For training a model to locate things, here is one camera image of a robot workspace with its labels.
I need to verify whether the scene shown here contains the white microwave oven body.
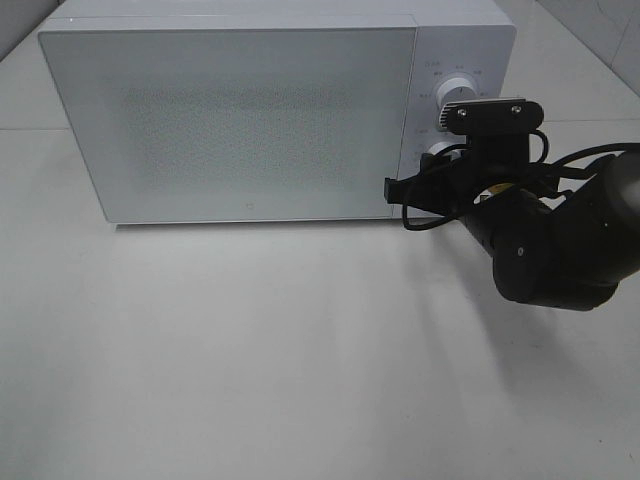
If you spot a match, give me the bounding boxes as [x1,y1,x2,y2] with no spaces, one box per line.
[38,1,516,178]

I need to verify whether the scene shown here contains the white microwave door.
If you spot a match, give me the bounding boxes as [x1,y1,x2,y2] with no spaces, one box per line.
[39,29,415,224]

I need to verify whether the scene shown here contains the upper white power knob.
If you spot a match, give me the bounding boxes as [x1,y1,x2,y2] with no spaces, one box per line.
[435,74,478,109]

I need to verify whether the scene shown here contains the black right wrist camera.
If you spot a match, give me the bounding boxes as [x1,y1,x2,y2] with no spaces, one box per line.
[384,166,450,215]

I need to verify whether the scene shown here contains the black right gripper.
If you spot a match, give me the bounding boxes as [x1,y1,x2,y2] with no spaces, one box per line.
[419,98,544,218]

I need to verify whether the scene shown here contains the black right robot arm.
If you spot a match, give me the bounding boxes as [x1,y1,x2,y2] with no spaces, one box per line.
[411,99,639,311]

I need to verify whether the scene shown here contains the white timer knob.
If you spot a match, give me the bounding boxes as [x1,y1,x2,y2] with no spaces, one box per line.
[427,141,465,158]

